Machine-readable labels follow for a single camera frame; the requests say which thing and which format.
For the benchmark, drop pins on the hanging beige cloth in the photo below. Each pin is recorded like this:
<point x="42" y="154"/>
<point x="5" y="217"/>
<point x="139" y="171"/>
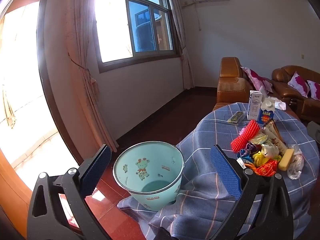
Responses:
<point x="8" y="110"/>

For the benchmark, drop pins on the long pink curtain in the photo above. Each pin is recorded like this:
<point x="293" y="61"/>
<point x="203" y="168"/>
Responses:
<point x="85" y="55"/>

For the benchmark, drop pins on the blue plaid tablecloth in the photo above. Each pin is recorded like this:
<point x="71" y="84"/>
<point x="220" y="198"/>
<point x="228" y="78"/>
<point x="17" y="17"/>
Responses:
<point x="200" y="140"/>

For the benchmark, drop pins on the clear plastic bag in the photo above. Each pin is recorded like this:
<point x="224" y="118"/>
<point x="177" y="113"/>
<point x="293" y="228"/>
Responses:
<point x="297" y="166"/>

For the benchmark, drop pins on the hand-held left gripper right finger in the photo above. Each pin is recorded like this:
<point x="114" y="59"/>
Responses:
<point x="225" y="170"/>

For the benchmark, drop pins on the red foam fruit net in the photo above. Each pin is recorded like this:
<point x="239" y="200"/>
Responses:
<point x="243" y="136"/>

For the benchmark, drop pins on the beige snack wrapper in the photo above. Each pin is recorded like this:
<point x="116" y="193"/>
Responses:
<point x="273" y="136"/>

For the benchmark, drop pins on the blue milk carton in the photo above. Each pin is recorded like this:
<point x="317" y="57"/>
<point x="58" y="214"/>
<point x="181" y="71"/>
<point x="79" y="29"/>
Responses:
<point x="267" y="111"/>

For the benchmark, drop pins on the sliding glass window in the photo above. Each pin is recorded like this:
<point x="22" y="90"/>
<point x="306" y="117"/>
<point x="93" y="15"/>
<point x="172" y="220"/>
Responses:
<point x="140" y="30"/>

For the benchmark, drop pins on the large pink white pillow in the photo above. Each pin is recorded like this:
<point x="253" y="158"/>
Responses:
<point x="255" y="80"/>

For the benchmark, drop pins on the blue foil wrapper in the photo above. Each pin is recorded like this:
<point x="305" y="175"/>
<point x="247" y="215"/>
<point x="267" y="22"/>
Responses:
<point x="243" y="156"/>

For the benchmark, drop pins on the pale green foil wrapper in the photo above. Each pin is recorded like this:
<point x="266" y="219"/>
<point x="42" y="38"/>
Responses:
<point x="258" y="138"/>

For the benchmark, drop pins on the square pink white pillow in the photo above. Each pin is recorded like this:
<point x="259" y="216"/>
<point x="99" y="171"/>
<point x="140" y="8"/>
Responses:
<point x="314" y="88"/>
<point x="298" y="83"/>

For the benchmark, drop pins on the tall white blue box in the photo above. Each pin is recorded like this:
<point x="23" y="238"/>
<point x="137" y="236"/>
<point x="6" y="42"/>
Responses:
<point x="254" y="106"/>

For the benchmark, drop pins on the brown leather sofa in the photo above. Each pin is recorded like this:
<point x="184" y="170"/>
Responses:
<point x="285" y="80"/>

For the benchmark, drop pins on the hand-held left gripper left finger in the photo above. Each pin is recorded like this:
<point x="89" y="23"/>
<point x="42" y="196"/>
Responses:
<point x="96" y="170"/>

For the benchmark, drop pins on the dark wooden door frame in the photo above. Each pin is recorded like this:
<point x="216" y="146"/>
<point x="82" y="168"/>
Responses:
<point x="43" y="80"/>

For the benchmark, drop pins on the light blue cartoon trash bin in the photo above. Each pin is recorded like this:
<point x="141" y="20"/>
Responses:
<point x="150" y="160"/>

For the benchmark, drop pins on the orange foil wrapper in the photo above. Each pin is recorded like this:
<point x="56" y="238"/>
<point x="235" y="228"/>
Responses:
<point x="266" y="168"/>

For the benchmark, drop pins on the yellow wrapper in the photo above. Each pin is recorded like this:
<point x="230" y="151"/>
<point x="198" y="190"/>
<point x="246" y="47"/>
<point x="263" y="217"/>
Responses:
<point x="260" y="158"/>

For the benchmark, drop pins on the orange wooden door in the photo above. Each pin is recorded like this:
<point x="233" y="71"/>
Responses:
<point x="12" y="192"/>

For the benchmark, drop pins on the yellow sponge block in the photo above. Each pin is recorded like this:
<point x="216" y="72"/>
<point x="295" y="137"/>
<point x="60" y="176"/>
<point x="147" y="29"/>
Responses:
<point x="286" y="160"/>

